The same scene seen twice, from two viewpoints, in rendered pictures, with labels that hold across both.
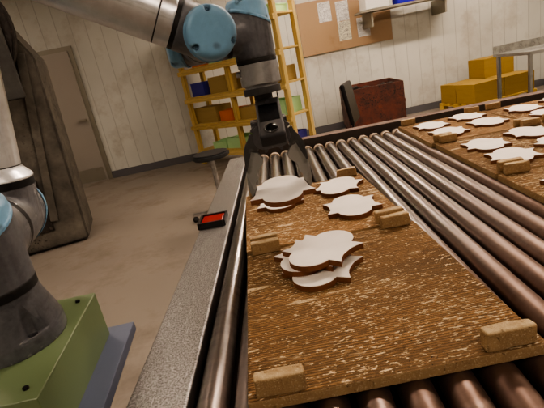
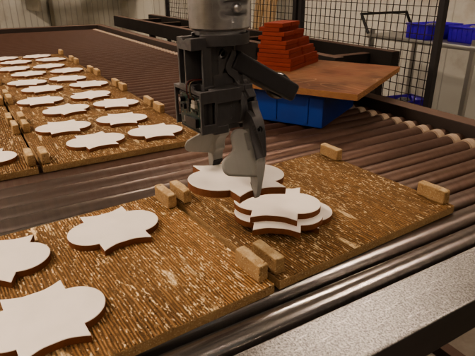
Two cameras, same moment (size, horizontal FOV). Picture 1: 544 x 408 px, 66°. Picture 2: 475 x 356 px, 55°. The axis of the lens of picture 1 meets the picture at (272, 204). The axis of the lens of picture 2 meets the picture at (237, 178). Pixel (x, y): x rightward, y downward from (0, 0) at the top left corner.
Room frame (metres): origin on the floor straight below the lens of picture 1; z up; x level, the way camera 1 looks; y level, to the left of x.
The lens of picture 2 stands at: (1.14, 0.47, 1.31)
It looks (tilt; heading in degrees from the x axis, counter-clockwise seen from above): 23 degrees down; 236
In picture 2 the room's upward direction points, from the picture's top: straight up
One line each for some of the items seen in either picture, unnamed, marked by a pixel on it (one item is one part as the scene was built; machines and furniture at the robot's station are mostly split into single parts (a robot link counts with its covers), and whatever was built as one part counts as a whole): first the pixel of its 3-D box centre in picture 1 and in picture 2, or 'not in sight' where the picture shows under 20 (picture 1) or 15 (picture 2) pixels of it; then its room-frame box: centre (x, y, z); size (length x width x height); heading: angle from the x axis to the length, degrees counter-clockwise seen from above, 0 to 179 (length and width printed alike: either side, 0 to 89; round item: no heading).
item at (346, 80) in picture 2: not in sight; (305, 73); (0.09, -0.67, 1.03); 0.50 x 0.50 x 0.02; 25
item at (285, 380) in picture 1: (279, 380); (432, 192); (0.40, 0.03, 0.95); 0.06 x 0.02 x 0.03; 90
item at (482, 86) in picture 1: (486, 82); not in sight; (6.86, -3.79, 0.36); 1.34 x 0.98 x 0.72; 93
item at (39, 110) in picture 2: not in sight; (78, 102); (0.73, -1.07, 0.94); 0.41 x 0.35 x 0.04; 177
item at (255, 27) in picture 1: (248, 31); not in sight; (0.83, -0.02, 1.35); 0.09 x 0.08 x 0.11; 103
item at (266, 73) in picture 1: (257, 76); (220, 14); (0.83, -0.02, 1.28); 0.08 x 0.08 x 0.05
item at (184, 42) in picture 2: (267, 117); (216, 82); (0.84, -0.03, 1.20); 0.09 x 0.08 x 0.12; 179
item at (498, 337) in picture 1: (507, 334); (330, 151); (0.40, -0.24, 0.95); 0.06 x 0.02 x 0.03; 90
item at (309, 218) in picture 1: (313, 208); (83, 276); (1.01, -0.10, 0.93); 0.41 x 0.35 x 0.02; 0
